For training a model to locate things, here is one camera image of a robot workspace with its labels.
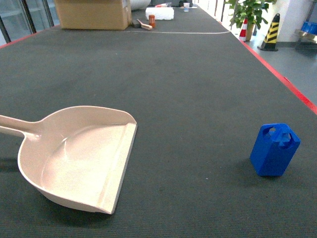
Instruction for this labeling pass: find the beige plastic dustpan tray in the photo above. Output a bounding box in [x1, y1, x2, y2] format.
[0, 106, 137, 214]

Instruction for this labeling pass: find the blue plastic part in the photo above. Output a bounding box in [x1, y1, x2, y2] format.
[250, 123, 301, 177]

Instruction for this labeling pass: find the metal shelf rack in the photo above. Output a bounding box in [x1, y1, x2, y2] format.
[295, 21, 317, 50]

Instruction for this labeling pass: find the white foam block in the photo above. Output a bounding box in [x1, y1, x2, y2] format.
[145, 7, 174, 20]

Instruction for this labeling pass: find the white foam roll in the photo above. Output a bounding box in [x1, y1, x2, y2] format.
[130, 0, 151, 10]

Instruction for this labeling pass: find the white paper cup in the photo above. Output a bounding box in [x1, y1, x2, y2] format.
[183, 2, 190, 12]

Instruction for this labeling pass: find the red white traffic cone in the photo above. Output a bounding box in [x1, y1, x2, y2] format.
[239, 18, 248, 42]

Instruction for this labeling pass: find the large cardboard box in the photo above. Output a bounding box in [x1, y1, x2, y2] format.
[54, 0, 132, 30]

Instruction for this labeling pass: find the yellow black traffic cone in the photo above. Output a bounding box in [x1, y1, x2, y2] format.
[258, 13, 280, 52]

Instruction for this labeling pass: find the potted green plant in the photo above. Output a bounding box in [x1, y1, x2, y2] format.
[224, 0, 274, 41]

